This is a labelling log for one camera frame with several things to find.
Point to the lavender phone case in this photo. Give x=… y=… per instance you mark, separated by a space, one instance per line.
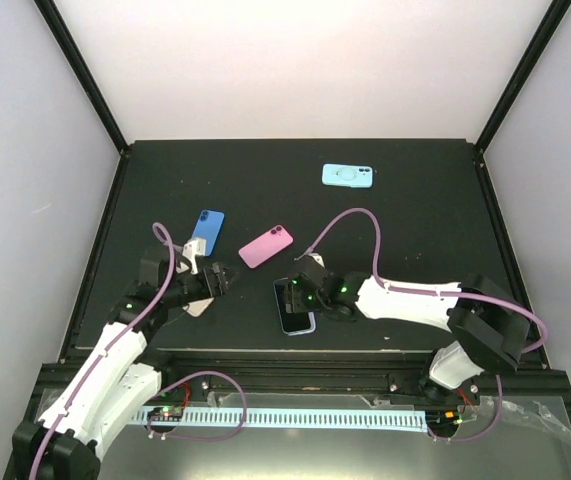
x=313 y=327

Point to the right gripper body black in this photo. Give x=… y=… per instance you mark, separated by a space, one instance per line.
x=316 y=300

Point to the left black frame post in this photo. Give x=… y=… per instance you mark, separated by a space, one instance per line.
x=68 y=46

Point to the light blue phone case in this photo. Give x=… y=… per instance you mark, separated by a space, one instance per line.
x=349 y=176

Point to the pink phone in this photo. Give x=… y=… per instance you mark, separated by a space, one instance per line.
x=266 y=246

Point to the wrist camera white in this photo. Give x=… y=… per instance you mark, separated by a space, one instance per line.
x=188 y=254
x=313 y=263

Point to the black frame post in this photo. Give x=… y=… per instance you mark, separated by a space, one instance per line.
x=68 y=46
x=537 y=45

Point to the right black frame post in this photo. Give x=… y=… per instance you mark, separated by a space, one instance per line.
x=537 y=45

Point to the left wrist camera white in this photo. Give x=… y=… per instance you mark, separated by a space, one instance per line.
x=188 y=254

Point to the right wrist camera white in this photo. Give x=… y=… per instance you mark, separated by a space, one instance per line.
x=313 y=263

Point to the blue phone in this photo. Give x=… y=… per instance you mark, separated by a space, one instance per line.
x=208 y=228

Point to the white slotted cable duct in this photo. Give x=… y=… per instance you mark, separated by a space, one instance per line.
x=275 y=418

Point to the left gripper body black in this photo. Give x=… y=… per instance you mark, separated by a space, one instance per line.
x=198 y=292

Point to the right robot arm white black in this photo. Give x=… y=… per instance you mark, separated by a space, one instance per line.
x=488 y=332

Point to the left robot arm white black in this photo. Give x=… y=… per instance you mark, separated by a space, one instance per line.
x=70 y=439

